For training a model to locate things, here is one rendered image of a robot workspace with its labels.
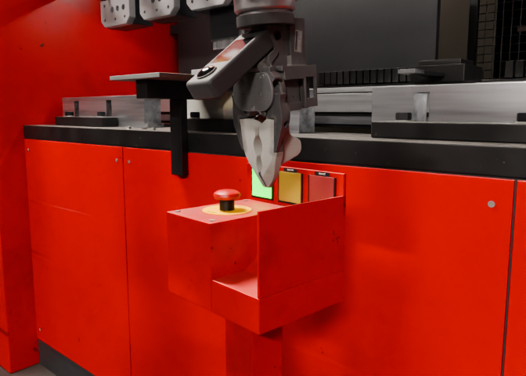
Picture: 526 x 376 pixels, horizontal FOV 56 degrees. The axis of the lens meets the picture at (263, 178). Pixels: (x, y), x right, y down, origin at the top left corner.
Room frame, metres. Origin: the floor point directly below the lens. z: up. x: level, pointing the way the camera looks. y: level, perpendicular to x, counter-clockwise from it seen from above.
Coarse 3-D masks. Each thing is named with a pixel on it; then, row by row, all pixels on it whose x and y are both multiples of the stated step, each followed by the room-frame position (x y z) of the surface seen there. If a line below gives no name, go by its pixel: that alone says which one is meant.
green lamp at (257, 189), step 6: (252, 168) 0.79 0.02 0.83; (252, 174) 0.79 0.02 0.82; (252, 180) 0.79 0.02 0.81; (258, 180) 0.78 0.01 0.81; (252, 186) 0.79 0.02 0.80; (258, 186) 0.78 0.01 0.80; (252, 192) 0.79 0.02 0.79; (258, 192) 0.78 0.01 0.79; (264, 192) 0.77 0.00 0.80; (270, 192) 0.76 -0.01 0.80; (270, 198) 0.76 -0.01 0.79
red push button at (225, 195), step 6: (216, 192) 0.70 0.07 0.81; (222, 192) 0.70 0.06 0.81; (228, 192) 0.70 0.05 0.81; (234, 192) 0.70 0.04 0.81; (216, 198) 0.70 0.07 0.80; (222, 198) 0.69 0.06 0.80; (228, 198) 0.69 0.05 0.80; (234, 198) 0.70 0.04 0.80; (222, 204) 0.70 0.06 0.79; (228, 204) 0.70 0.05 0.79; (234, 204) 0.71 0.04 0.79; (222, 210) 0.70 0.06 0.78; (228, 210) 0.70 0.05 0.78
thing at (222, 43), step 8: (224, 8) 1.27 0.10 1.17; (232, 8) 1.25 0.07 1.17; (216, 16) 1.28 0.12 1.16; (224, 16) 1.27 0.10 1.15; (232, 16) 1.25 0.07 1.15; (216, 24) 1.28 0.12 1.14; (224, 24) 1.27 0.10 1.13; (232, 24) 1.25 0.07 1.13; (216, 32) 1.28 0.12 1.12; (224, 32) 1.27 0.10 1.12; (232, 32) 1.25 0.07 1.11; (240, 32) 1.24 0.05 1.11; (216, 40) 1.29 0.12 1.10; (224, 40) 1.28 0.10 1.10; (232, 40) 1.26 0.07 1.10; (216, 48) 1.30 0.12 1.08; (224, 48) 1.28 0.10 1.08
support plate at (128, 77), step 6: (156, 72) 1.01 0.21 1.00; (162, 72) 1.01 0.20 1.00; (114, 78) 1.11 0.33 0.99; (120, 78) 1.09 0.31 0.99; (126, 78) 1.08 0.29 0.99; (132, 78) 1.06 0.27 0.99; (138, 78) 1.05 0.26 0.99; (144, 78) 1.05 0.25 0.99; (150, 78) 1.05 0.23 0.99; (156, 78) 1.05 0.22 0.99; (162, 78) 1.05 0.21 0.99; (168, 78) 1.05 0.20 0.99; (174, 78) 1.05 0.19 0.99; (180, 78) 1.05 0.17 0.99; (186, 78) 1.06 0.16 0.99
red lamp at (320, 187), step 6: (312, 180) 0.70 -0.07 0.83; (318, 180) 0.69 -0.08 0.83; (324, 180) 0.68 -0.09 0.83; (330, 180) 0.67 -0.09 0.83; (312, 186) 0.70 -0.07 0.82; (318, 186) 0.69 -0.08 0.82; (324, 186) 0.68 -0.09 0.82; (330, 186) 0.67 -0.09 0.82; (312, 192) 0.70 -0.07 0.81; (318, 192) 0.69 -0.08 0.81; (324, 192) 0.68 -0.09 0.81; (330, 192) 0.67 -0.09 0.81; (312, 198) 0.70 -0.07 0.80; (318, 198) 0.69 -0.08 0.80; (324, 198) 0.68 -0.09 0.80
